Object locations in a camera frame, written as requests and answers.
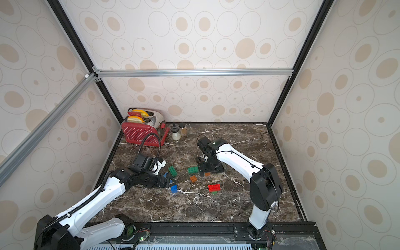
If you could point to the yellow toy toast slice front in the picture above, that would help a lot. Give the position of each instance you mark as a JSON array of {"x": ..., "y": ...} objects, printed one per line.
[{"x": 135, "y": 119}]

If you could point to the brown pepper shaker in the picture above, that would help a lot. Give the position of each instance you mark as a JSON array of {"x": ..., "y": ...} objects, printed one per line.
[{"x": 183, "y": 129}]

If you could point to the red long lego brick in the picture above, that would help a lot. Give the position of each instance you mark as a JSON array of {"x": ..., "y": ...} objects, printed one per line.
[{"x": 214, "y": 188}]

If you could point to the white salt shaker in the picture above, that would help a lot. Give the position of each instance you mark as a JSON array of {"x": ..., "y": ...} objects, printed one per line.
[{"x": 175, "y": 131}]

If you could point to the blue small lego brick front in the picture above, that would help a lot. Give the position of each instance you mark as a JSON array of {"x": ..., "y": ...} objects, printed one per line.
[{"x": 174, "y": 189}]

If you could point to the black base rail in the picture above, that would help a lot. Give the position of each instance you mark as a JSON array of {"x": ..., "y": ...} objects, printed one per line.
[{"x": 215, "y": 236}]

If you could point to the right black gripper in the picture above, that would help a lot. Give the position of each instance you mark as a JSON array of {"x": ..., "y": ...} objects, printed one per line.
[{"x": 209, "y": 163}]

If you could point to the aluminium horizontal frame bar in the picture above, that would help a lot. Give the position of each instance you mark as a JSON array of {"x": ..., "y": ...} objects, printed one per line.
[{"x": 194, "y": 72}]

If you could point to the yellow toy toast slice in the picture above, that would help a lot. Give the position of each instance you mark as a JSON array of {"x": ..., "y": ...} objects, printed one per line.
[
  {"x": 135, "y": 119},
  {"x": 138, "y": 113}
]

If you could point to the green long lego brick centre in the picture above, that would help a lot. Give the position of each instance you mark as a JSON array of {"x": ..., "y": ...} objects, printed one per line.
[{"x": 193, "y": 170}]

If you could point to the green long lego brick left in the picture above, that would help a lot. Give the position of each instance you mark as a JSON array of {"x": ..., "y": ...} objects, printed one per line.
[{"x": 172, "y": 171}]

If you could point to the aluminium left frame bar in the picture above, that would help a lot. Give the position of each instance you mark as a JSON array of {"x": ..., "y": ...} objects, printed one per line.
[{"x": 12, "y": 161}]

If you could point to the yellow toy toast slice back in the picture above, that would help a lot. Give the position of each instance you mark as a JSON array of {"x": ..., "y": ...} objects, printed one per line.
[{"x": 138, "y": 113}]

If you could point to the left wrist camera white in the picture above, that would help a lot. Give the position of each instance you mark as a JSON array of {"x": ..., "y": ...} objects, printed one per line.
[{"x": 158, "y": 166}]

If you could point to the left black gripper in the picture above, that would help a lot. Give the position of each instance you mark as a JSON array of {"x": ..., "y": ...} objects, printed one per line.
[{"x": 160, "y": 182}]

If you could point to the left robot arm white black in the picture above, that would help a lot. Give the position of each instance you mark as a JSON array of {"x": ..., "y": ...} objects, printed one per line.
[{"x": 68, "y": 230}]

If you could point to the green long lego brick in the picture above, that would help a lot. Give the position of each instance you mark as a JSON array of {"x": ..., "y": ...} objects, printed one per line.
[
  {"x": 172, "y": 171},
  {"x": 193, "y": 170}
]

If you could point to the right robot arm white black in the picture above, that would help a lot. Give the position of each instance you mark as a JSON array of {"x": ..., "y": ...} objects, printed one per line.
[{"x": 265, "y": 184}]

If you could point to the red toy toaster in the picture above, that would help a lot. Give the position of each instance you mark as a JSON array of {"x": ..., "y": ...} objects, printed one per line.
[{"x": 155, "y": 123}]

